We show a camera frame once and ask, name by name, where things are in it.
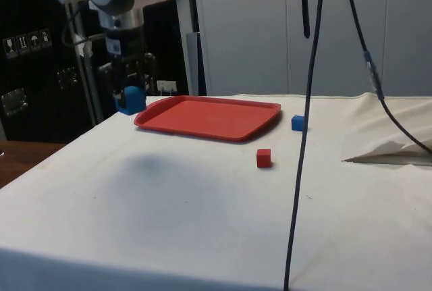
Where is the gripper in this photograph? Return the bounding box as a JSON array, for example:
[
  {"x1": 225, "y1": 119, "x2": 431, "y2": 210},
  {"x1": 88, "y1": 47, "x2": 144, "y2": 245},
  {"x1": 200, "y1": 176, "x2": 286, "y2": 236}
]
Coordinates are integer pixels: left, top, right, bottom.
[{"x1": 104, "y1": 26, "x2": 157, "y2": 107}]

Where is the large blue block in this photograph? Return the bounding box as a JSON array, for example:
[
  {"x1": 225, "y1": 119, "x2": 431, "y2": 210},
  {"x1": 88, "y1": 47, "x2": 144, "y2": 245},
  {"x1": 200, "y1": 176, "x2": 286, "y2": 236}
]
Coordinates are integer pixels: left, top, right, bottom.
[{"x1": 115, "y1": 85, "x2": 147, "y2": 116}]

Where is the red tray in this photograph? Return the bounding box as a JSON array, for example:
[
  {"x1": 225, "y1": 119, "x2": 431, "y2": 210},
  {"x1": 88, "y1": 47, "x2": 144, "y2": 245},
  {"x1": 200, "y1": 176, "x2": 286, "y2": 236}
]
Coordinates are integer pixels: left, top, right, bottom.
[{"x1": 133, "y1": 95, "x2": 283, "y2": 144}]

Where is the black cabinet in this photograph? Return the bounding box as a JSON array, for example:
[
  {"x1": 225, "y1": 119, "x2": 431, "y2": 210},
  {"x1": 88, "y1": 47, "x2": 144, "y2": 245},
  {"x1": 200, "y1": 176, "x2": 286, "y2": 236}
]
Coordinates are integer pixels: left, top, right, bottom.
[{"x1": 0, "y1": 0, "x2": 194, "y2": 144}]

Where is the pale locker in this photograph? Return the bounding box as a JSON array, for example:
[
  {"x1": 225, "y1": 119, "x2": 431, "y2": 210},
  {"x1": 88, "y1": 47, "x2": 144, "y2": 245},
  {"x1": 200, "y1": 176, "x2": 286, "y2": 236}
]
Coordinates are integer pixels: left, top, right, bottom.
[
  {"x1": 383, "y1": 0, "x2": 432, "y2": 97},
  {"x1": 190, "y1": 0, "x2": 288, "y2": 97},
  {"x1": 286, "y1": 0, "x2": 386, "y2": 97}
]

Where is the small red cube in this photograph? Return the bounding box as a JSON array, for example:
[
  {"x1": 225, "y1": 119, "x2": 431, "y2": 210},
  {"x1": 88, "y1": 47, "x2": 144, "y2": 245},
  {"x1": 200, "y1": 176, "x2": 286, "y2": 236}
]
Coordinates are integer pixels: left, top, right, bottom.
[{"x1": 256, "y1": 148, "x2": 273, "y2": 169}]

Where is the small blue cube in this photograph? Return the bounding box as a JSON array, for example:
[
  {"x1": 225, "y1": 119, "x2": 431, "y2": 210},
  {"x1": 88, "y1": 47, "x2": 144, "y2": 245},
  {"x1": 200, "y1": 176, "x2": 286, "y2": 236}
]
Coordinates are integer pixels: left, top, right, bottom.
[{"x1": 291, "y1": 114, "x2": 308, "y2": 132}]

